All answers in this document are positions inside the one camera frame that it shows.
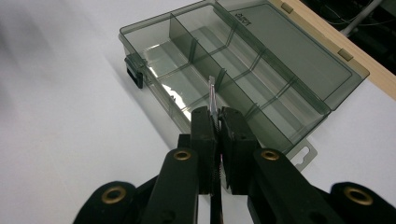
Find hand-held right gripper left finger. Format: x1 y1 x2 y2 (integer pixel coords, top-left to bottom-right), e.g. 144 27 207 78
177 105 218 195

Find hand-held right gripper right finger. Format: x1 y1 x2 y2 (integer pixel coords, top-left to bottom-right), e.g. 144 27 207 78
219 106 262 196

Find metal tweezers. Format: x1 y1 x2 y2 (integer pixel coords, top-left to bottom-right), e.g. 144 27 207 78
207 76 224 224

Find transparent grey plastic organizer box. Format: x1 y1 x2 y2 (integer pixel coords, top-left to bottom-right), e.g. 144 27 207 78
118 0 371 173

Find white metal desk leg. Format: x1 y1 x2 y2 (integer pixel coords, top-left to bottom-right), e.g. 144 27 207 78
340 0 385 36

